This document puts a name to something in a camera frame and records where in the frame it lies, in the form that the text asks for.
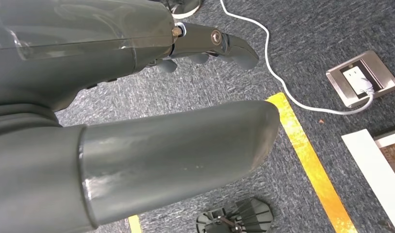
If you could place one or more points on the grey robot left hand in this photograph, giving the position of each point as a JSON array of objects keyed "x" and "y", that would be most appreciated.
[{"x": 88, "y": 48}]

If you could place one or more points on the dark white-rimmed object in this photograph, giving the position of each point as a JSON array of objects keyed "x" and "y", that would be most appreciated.
[{"x": 184, "y": 8}]

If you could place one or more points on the short yellow floor tape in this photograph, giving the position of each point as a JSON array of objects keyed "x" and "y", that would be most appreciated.
[{"x": 134, "y": 224}]

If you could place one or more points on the black ribbed foot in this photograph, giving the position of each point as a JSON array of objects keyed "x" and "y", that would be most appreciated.
[{"x": 245, "y": 217}]

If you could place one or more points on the yellow floor tape strip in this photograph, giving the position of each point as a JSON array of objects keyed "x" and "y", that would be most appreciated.
[{"x": 310, "y": 160}]

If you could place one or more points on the white power plug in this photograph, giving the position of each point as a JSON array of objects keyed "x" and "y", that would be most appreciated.
[{"x": 356, "y": 80}]

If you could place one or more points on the steel floor socket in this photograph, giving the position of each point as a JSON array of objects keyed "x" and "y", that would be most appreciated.
[{"x": 380, "y": 69}]

